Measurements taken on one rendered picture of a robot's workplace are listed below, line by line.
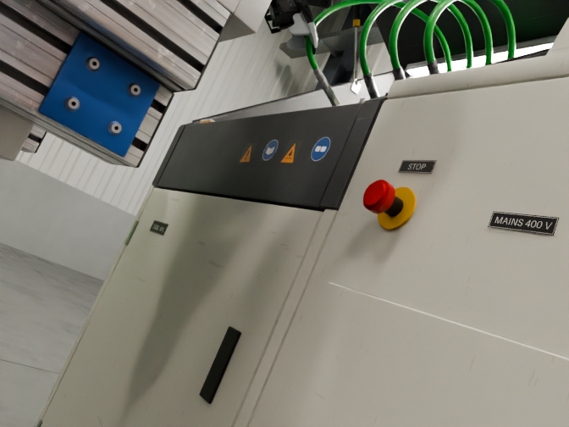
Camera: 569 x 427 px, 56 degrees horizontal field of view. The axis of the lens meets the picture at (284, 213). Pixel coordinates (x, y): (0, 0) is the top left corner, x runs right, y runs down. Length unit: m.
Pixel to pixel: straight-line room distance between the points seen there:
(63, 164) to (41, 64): 6.97
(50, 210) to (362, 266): 7.01
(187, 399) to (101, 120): 0.42
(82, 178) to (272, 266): 6.95
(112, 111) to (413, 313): 0.35
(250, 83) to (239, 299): 8.04
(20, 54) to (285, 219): 0.39
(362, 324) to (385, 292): 0.04
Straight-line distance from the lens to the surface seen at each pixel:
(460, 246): 0.53
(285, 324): 0.66
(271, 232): 0.76
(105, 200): 7.70
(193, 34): 0.55
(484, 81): 0.62
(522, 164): 0.53
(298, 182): 0.76
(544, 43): 1.39
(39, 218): 7.48
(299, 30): 1.25
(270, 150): 0.87
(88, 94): 0.55
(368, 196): 0.57
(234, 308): 0.76
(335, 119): 0.77
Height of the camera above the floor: 0.65
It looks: 9 degrees up
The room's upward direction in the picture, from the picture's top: 23 degrees clockwise
